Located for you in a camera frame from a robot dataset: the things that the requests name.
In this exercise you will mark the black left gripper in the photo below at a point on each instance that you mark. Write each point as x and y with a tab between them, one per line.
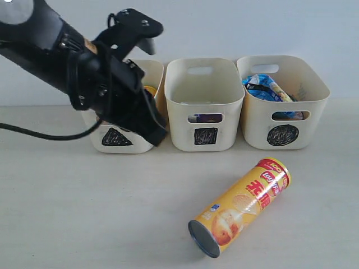
110	84

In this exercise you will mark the pink Lays chips can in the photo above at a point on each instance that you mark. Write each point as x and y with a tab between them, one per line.
151	90

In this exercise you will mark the small dark purple packet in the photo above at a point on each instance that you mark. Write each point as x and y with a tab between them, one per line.
209	118

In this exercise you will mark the blue instant noodle packet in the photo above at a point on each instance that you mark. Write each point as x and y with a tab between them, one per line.
263	87

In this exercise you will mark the yellow Lays chips can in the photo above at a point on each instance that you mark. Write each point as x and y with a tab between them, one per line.
223	220

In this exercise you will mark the white blue milk carton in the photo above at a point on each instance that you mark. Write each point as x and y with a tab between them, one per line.
192	118

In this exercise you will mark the orange instant noodle packet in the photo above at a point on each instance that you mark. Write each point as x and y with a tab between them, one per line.
296	115

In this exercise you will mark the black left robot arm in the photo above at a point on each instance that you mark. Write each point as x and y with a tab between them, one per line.
37	39

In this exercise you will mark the cream bin with triangle mark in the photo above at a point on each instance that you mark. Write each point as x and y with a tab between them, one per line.
111	139

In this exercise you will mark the cream bin with square mark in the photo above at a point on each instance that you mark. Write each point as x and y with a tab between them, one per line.
203	86

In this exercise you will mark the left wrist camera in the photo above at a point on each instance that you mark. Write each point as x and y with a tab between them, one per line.
128	29

